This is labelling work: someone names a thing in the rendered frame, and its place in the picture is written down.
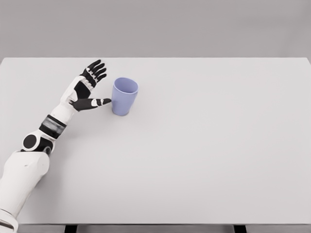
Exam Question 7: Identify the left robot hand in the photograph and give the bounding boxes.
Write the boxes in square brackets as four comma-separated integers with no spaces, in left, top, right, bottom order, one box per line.
[57,59,113,113]

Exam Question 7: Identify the lavender blue plastic cup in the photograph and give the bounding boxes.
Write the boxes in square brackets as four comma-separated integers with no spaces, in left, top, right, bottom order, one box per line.
[111,77,139,117]

